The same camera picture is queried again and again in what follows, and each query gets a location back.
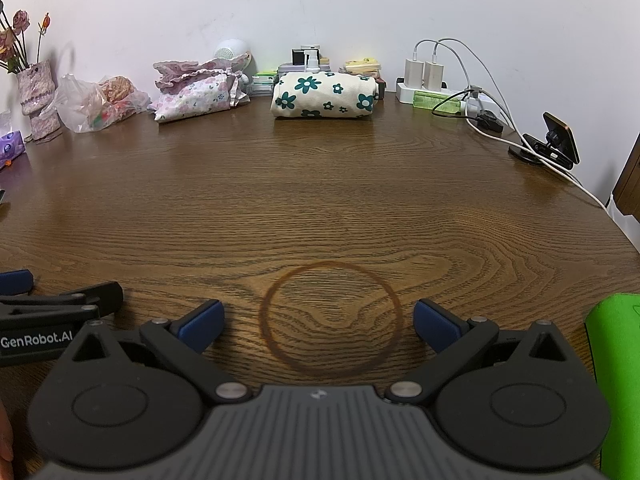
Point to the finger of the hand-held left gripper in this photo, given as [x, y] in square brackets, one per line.
[15, 282]
[107, 297]

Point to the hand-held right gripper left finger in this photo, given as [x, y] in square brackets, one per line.
[202, 324]

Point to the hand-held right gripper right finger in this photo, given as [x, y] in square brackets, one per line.
[436, 324]

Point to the pink floral clothes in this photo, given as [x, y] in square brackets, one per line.
[195, 97]

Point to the purple tissue pack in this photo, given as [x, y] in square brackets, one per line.
[10, 149]

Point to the bright green object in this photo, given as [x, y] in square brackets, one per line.
[617, 375]

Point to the pink knitted vase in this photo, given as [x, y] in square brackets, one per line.
[37, 95]

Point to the clear plastic snack bag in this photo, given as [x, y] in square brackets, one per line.
[97, 102]

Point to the black phone holder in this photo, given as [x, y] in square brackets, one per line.
[560, 142]

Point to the green transparent bottle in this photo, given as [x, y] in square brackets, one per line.
[430, 100]

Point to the white power strip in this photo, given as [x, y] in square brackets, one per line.
[406, 94]

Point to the brown wooden furniture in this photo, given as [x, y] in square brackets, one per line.
[629, 180]

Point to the white charger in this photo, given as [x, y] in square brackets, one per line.
[414, 74]
[434, 76]

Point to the folded green flower cloth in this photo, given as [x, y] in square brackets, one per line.
[325, 95]

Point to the dried flowers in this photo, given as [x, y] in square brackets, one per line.
[20, 22]

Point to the yellow packet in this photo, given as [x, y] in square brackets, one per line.
[362, 66]

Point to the grey tin box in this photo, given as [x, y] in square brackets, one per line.
[287, 68]

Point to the white round device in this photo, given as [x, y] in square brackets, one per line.
[231, 51]

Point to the white spray bottle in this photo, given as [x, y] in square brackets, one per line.
[311, 61]

